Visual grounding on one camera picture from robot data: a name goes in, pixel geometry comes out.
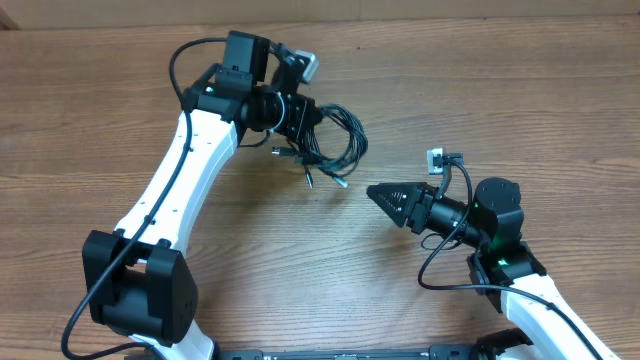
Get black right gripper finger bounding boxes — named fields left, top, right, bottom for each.
left=380, top=201, right=415, bottom=227
left=366, top=182, right=427, bottom=206

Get thick black USB cable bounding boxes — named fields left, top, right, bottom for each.
left=270, top=102, right=369, bottom=190

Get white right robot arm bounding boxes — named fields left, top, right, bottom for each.
left=367, top=177, right=616, bottom=359

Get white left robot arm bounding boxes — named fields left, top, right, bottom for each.
left=79, top=31, right=321, bottom=359

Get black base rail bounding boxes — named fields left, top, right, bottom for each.
left=213, top=344, right=487, bottom=360

